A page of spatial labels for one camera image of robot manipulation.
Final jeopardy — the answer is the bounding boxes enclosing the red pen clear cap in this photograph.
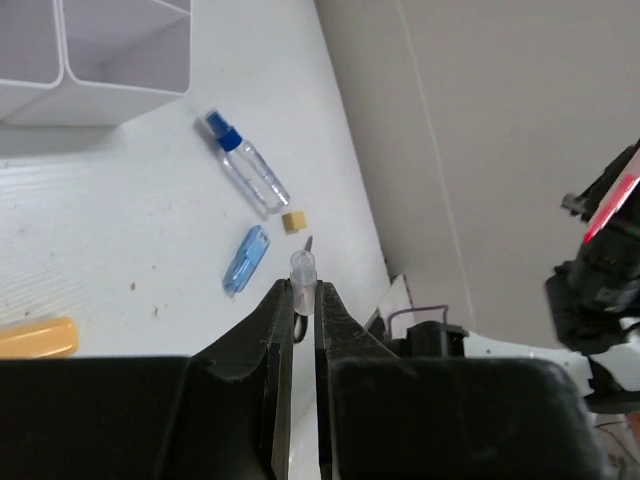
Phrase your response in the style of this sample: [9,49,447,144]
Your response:
[583,146,639,243]

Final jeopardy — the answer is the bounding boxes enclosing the blue cap spray bottle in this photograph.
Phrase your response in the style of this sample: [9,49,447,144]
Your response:
[203,110,290,219]

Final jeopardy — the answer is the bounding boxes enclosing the white right organizer container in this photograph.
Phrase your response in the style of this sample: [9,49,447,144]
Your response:
[6,1,192,127]

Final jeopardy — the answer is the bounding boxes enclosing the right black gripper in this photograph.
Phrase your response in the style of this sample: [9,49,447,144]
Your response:
[561,141,639,235]

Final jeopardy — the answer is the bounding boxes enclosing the small clear pen cap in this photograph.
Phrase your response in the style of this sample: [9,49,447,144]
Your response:
[289,250,317,316]

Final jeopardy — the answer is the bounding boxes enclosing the white left organizer container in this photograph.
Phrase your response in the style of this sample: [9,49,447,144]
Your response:
[1,1,65,126]

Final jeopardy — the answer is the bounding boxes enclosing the blue correction tape dispenser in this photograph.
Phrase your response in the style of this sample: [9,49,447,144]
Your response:
[222,225,270,297]

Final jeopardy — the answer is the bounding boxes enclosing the orange yellow highlighter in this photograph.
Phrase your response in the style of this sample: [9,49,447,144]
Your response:
[1,317,79,360]

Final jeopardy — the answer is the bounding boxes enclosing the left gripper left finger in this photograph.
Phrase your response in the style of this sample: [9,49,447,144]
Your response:
[192,280,293,479]

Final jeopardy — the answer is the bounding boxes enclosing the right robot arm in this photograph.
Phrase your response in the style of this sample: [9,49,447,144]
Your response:
[368,144,639,415]

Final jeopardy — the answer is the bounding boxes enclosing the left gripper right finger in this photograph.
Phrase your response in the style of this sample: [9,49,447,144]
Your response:
[313,281,399,479]

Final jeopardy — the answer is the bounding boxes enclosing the yellow eraser cube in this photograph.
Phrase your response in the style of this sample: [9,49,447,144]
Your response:
[281,211,307,234]

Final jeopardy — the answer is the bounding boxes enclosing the black handled scissors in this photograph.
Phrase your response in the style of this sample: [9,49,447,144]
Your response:
[290,236,317,344]

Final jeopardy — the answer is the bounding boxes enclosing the white organizer container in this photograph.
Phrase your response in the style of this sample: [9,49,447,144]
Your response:
[1,1,65,126]
[6,1,192,127]

